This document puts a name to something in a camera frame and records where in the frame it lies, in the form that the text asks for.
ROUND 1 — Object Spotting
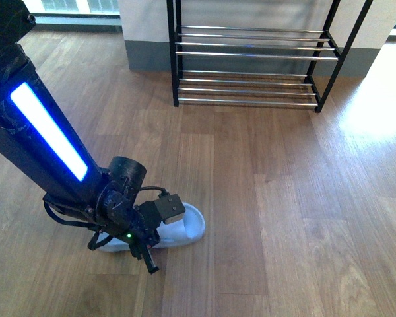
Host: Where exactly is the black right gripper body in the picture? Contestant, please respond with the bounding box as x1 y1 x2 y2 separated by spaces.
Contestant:
44 156 161 259

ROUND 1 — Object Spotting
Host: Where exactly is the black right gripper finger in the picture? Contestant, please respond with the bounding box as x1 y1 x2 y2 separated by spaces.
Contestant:
137 242 159 274

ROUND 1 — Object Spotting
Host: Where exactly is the light blue slide sandal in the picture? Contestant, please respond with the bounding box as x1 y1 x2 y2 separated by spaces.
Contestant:
98 202 206 252

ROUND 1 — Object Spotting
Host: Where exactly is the black metal shoe rack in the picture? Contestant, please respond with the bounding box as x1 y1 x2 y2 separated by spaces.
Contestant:
166 1 372 113

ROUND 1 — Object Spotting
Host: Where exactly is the black camera cable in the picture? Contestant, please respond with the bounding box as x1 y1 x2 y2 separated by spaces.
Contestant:
139 186 170 199

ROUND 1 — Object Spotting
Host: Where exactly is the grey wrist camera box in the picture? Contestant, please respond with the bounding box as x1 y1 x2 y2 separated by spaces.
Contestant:
154 194 185 225

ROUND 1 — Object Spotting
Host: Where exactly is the dark window frame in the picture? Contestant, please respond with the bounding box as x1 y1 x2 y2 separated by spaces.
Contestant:
24 0 122 32

